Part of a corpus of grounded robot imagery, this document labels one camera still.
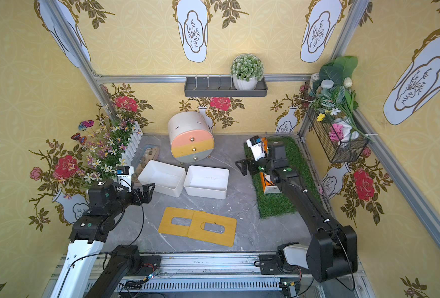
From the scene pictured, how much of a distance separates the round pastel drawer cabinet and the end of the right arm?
0.84 ft

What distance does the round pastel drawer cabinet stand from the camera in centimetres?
92

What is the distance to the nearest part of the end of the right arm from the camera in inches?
24.6
